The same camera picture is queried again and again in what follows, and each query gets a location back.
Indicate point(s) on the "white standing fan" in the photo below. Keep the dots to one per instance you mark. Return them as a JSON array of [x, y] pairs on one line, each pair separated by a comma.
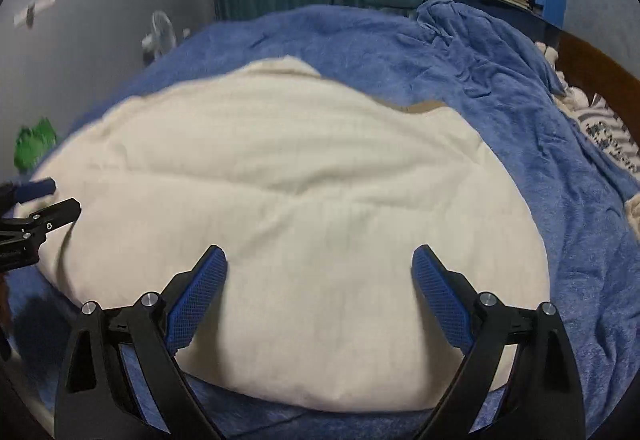
[[161, 39]]

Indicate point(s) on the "blue fleece bed blanket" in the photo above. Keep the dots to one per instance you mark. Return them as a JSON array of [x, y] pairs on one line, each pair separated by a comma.
[[499, 81]]

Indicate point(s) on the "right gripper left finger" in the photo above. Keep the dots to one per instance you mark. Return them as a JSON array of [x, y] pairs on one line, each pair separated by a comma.
[[95, 398]]

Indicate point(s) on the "brown wooden headboard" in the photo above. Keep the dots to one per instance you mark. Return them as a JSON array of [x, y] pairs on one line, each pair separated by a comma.
[[592, 71]]

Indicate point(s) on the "white wall socket strip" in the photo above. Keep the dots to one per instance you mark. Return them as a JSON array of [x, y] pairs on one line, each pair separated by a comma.
[[27, 16]]

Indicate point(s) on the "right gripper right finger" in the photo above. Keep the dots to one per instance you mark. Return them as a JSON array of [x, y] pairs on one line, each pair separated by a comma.
[[543, 395]]

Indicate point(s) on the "black white patterned pillow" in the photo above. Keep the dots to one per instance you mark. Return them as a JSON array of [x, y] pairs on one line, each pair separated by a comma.
[[596, 120]]

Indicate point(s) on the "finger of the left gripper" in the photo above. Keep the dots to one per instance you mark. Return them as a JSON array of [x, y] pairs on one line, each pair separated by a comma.
[[13, 193], [41, 223]]

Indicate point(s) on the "green plastic bag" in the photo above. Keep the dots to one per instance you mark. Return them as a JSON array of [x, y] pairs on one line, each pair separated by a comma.
[[32, 143]]

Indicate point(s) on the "cream white padded jacket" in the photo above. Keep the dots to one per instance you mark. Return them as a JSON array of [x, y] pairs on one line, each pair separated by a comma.
[[318, 195]]

